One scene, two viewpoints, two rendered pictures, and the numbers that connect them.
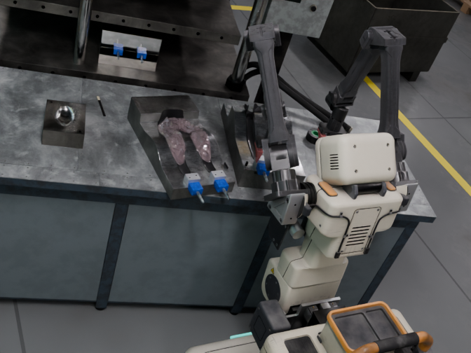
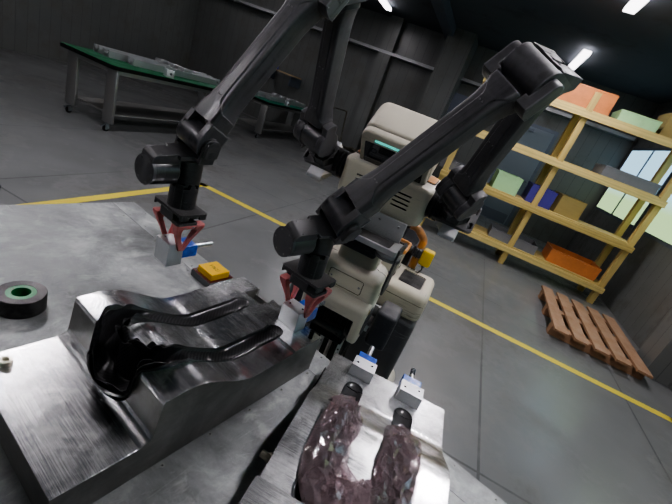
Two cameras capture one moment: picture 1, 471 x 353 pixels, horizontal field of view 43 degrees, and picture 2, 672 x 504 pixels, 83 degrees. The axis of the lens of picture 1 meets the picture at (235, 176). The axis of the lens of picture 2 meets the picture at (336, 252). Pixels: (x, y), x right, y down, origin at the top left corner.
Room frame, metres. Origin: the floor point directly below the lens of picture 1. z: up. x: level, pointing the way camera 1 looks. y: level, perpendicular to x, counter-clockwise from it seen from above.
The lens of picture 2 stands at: (2.34, 0.48, 1.36)
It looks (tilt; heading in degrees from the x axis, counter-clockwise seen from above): 22 degrees down; 230
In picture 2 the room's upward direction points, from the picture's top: 21 degrees clockwise
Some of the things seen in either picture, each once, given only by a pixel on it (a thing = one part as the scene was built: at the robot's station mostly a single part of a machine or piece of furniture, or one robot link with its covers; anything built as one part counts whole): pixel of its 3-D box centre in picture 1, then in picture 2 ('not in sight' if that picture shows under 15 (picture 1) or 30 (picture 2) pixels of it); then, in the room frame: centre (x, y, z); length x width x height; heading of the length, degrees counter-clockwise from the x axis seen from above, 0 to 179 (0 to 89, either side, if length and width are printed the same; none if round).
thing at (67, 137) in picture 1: (64, 123); not in sight; (1.83, 0.69, 0.83); 0.20 x 0.15 x 0.07; 21
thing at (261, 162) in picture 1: (263, 171); (307, 309); (1.87, -0.09, 0.91); 0.13 x 0.05 x 0.05; 21
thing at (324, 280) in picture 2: (271, 138); (312, 264); (1.91, -0.08, 1.04); 0.10 x 0.07 x 0.07; 111
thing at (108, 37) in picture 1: (128, 26); not in sight; (2.69, 0.75, 0.87); 0.50 x 0.27 x 0.17; 21
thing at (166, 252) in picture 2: not in sight; (187, 246); (2.09, -0.32, 0.93); 0.13 x 0.05 x 0.05; 20
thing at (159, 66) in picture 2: not in sight; (165, 96); (1.12, -5.82, 0.45); 2.49 x 0.94 x 0.90; 35
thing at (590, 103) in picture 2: not in sight; (540, 180); (-3.04, -2.31, 1.25); 2.76 x 0.73 x 2.49; 125
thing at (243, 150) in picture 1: (261, 138); (182, 349); (2.14, -0.05, 0.87); 0.50 x 0.26 x 0.14; 21
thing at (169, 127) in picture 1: (184, 135); (366, 449); (1.93, 0.24, 0.90); 0.26 x 0.18 x 0.08; 39
